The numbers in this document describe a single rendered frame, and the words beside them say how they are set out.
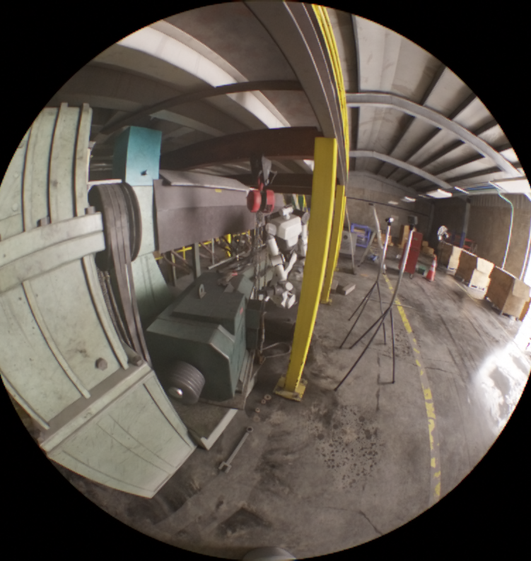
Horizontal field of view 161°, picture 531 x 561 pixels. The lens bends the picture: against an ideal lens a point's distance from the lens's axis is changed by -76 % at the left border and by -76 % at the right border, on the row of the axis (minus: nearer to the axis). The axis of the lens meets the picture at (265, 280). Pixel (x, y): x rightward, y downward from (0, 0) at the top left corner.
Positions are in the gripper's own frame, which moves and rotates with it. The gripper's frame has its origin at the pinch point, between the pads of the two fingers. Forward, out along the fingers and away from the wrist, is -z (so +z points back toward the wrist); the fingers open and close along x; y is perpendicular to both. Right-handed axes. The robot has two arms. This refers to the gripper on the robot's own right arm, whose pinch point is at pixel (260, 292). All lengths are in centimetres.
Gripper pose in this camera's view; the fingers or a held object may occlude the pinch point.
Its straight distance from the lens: 151.0
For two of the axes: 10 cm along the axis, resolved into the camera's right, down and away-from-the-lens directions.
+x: -4.1, -3.8, 8.3
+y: 0.5, -9.2, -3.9
